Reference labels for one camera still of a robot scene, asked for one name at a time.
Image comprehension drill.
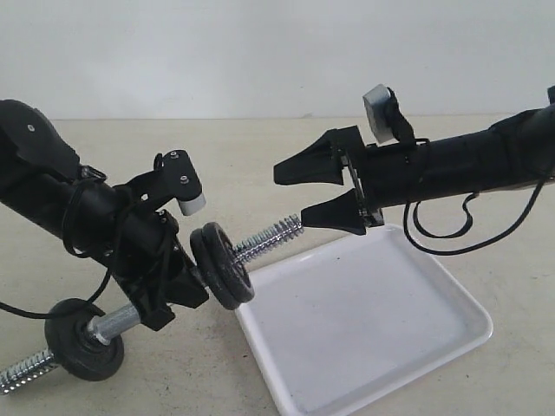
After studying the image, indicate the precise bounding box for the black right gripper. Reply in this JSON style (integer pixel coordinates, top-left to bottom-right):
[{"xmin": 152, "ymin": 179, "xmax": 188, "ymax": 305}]
[{"xmin": 273, "ymin": 126, "xmax": 384, "ymax": 236}]

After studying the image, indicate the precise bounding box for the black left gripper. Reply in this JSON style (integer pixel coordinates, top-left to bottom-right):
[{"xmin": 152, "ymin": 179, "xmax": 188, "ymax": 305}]
[{"xmin": 109, "ymin": 185, "xmax": 209, "ymax": 331}]

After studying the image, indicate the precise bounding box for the black weight plate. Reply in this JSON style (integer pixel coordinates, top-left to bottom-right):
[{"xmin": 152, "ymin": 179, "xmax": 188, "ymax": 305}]
[
  {"xmin": 201, "ymin": 222, "xmax": 254, "ymax": 307},
  {"xmin": 190, "ymin": 229, "xmax": 240, "ymax": 310}
]

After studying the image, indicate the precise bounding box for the chrome threaded dumbbell bar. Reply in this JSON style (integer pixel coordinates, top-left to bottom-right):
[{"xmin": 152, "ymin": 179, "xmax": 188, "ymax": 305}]
[{"xmin": 1, "ymin": 215, "xmax": 304, "ymax": 395}]

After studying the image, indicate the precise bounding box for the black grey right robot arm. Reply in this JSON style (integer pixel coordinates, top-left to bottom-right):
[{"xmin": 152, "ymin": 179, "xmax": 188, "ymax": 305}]
[{"xmin": 272, "ymin": 84, "xmax": 554, "ymax": 235}]

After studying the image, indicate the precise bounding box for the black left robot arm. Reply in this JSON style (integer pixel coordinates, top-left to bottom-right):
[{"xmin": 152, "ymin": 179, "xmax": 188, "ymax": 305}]
[{"xmin": 1, "ymin": 99, "xmax": 209, "ymax": 330}]

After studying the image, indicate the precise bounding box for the black weight plate far end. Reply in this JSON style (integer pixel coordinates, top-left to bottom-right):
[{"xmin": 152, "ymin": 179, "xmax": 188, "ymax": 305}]
[{"xmin": 44, "ymin": 298, "xmax": 125, "ymax": 381}]

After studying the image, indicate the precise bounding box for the white rectangular tray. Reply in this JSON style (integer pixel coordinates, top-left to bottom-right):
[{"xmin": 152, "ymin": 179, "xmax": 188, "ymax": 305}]
[{"xmin": 236, "ymin": 224, "xmax": 493, "ymax": 415}]

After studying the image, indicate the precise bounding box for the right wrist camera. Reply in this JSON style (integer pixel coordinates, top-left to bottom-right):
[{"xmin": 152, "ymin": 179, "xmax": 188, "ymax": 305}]
[{"xmin": 362, "ymin": 84, "xmax": 415, "ymax": 144}]

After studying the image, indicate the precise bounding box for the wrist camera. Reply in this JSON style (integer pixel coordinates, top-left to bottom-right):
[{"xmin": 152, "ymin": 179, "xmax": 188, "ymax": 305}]
[
  {"xmin": 127, "ymin": 149, "xmax": 206, "ymax": 217},
  {"xmin": 362, "ymin": 84, "xmax": 415, "ymax": 144}
]

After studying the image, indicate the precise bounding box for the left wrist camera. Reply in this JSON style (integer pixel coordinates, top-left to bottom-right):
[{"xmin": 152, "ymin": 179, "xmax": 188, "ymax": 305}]
[{"xmin": 127, "ymin": 149, "xmax": 206, "ymax": 217}]

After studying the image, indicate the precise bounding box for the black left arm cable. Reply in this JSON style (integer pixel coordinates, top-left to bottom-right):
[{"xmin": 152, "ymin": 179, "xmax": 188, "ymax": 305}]
[{"xmin": 0, "ymin": 164, "xmax": 179, "ymax": 320}]

